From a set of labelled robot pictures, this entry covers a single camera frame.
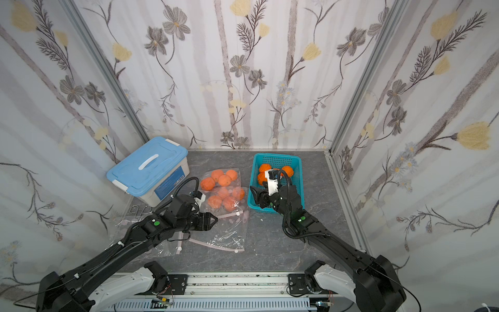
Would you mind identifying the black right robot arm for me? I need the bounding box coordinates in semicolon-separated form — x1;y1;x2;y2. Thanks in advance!
249;170;411;311

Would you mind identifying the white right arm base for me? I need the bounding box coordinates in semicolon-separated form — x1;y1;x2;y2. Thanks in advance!
287;260;359;303

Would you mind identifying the teal plastic basket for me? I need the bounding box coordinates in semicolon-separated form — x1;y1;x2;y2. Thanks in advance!
247;153;305;214

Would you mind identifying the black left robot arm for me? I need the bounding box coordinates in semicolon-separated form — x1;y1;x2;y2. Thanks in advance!
33;187;218;311

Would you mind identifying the orange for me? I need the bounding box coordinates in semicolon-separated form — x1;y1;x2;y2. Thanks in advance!
259;163;272;173
257;172;267;186
281;166;294;178

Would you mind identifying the clear zip-top bag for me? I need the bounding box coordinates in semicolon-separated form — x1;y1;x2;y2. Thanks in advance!
175;208;250;255
200;168;248;216

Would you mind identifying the clear zip-top bag front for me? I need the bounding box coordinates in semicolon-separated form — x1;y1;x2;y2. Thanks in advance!
175;208;250;255

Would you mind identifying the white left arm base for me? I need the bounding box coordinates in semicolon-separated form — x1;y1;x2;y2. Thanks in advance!
87;260;188;312

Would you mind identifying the blue lid storage box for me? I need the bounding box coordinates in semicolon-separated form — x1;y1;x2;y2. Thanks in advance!
107;136;190;207

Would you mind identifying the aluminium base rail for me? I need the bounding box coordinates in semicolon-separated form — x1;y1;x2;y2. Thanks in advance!
103;272;360;311

